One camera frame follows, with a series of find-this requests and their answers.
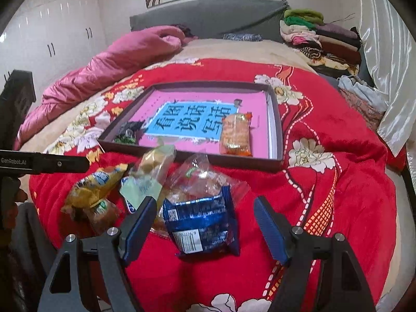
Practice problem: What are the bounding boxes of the person's left hand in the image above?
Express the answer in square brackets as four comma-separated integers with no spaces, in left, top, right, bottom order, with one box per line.
[0,187,29,231]

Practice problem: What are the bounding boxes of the beige and pale green packet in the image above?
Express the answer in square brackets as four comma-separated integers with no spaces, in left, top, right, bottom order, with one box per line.
[120,145,178,215]

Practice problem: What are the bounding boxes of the white wardrobe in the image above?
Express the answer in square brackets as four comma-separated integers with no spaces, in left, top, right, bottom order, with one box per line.
[0,0,108,105]

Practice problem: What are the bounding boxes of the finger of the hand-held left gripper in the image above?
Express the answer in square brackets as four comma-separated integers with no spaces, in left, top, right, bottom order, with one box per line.
[42,152,90,174]

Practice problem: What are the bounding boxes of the stack of folded clothes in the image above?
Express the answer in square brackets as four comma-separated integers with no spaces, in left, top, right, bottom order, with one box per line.
[279,8,363,75]

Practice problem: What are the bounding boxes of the round cake packet green label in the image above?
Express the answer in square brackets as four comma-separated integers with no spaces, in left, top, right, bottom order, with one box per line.
[75,198,122,235]

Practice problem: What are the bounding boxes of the light blue crumpled clothes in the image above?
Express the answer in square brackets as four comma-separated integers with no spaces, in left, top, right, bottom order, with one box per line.
[338,75,389,111]

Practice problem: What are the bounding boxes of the orange snack packet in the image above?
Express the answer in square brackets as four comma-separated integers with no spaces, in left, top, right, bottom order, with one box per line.
[219,112,253,157]

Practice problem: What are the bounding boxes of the grey padded headboard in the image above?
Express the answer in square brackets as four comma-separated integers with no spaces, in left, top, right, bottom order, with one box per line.
[129,0,290,44]

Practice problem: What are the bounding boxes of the white satin curtain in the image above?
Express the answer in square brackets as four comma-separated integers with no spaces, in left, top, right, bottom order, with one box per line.
[356,0,416,157]

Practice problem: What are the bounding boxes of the grey patterned pillow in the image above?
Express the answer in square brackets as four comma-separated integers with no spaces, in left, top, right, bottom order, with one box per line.
[224,33,263,42]

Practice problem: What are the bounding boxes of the clear plastic snack packet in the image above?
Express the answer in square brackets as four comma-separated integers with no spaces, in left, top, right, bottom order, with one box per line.
[151,153,251,238]

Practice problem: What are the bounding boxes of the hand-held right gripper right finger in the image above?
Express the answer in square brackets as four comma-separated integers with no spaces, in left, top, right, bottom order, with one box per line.
[253,196,378,312]

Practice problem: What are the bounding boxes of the red floral blanket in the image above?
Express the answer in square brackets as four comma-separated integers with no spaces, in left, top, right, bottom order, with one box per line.
[29,58,407,312]

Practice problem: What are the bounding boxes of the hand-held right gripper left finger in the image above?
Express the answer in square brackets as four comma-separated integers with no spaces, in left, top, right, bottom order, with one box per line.
[37,196,158,312]

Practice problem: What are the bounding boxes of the blue snack packet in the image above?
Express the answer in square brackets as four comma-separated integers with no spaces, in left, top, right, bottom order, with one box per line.
[162,185,241,257]

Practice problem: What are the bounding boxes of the floral pink cloth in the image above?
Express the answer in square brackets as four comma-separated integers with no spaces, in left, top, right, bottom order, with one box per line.
[340,89,386,131]

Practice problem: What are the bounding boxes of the dark shallow cardboard box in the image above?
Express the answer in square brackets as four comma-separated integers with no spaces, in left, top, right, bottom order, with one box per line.
[97,81,285,173]

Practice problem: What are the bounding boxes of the pink and blue book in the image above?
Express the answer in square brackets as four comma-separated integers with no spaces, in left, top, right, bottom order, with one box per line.
[135,91,270,160]

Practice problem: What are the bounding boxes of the pink pillow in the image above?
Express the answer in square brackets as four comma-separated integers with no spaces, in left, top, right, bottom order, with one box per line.
[13,25,199,152]

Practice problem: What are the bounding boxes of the black furniture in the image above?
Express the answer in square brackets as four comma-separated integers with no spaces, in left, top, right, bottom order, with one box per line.
[0,69,37,152]

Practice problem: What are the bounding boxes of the dark cloth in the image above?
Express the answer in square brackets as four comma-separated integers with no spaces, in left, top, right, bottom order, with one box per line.
[169,24,199,38]

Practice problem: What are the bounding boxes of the yellow snack packet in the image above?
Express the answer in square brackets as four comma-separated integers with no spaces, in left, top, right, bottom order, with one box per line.
[61,163,129,215]

